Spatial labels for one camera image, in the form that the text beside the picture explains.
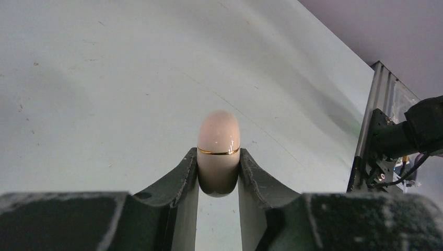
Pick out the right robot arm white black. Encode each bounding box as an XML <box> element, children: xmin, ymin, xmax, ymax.
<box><xmin>371</xmin><ymin>96</ymin><xmax>442</xmax><ymax>158</ymax></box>

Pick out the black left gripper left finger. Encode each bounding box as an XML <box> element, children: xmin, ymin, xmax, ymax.
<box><xmin>1</xmin><ymin>148</ymin><xmax>199</xmax><ymax>250</ymax></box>

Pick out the beige earbud charging case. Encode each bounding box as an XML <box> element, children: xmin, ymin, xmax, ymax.
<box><xmin>197</xmin><ymin>110</ymin><xmax>240</xmax><ymax>198</ymax></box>

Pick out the aluminium frame right floor rail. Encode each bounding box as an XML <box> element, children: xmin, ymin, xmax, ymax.
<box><xmin>354</xmin><ymin>61</ymin><xmax>420</xmax><ymax>164</ymax></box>

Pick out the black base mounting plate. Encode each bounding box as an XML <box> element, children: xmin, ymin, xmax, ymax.
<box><xmin>347</xmin><ymin>108</ymin><xmax>418</xmax><ymax>193</ymax></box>

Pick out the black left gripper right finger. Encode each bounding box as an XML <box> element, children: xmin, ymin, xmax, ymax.
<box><xmin>238</xmin><ymin>149</ymin><xmax>442</xmax><ymax>250</ymax></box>

